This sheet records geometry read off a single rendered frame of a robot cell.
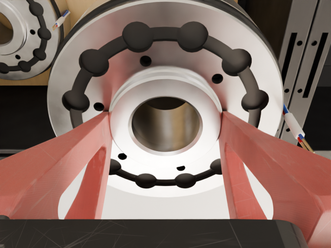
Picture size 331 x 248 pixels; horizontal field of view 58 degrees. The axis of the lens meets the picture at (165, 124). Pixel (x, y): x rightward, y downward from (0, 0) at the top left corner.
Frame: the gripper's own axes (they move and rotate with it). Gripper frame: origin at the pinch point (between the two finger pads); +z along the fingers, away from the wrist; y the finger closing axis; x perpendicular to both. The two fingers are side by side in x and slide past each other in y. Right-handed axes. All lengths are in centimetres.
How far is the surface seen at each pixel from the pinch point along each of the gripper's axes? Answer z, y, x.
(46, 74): 18.0, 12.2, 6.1
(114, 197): 31, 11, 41
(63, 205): 31, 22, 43
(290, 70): 7.8, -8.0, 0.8
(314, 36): 7.8, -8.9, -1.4
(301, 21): 7.8, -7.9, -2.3
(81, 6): 17.9, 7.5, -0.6
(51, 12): 14.7, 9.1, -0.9
